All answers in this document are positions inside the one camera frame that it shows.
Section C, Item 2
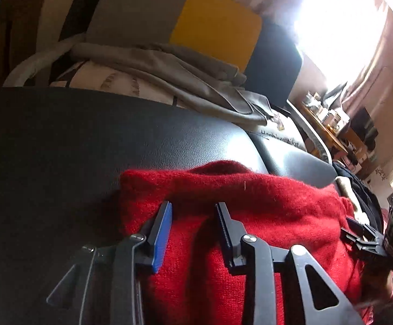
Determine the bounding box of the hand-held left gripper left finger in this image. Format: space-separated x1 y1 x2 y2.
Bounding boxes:
46 201 173 325

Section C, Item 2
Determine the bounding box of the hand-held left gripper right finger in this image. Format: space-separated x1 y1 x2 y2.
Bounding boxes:
214 202 364 325

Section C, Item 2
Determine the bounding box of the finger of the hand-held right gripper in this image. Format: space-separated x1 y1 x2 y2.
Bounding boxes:
340 229 387 261
345 216 384 241

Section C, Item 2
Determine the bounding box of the red knitted sweater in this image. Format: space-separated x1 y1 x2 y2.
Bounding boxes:
119 161 375 325

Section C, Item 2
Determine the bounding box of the person's right hand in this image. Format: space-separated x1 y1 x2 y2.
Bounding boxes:
383 268 393 300

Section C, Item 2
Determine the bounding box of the dark cloth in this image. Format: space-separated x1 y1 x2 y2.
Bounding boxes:
333 164 385 226

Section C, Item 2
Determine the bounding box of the dark monitor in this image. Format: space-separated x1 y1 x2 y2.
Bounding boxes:
355 108 379 144

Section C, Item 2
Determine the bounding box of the black leather cushion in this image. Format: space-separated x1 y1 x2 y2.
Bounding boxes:
247 122 338 187

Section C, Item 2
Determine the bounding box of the cluttered wooden desk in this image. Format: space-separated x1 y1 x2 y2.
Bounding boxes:
300 90 378 175

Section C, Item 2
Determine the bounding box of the grey cloth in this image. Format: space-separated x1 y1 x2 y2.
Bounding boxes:
68 42 279 126

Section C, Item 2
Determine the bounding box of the white patterned cushion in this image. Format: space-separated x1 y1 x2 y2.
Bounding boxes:
49 60 192 109

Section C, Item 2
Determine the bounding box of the wooden wardrobe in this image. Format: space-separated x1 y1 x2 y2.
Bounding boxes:
0 0 57 89

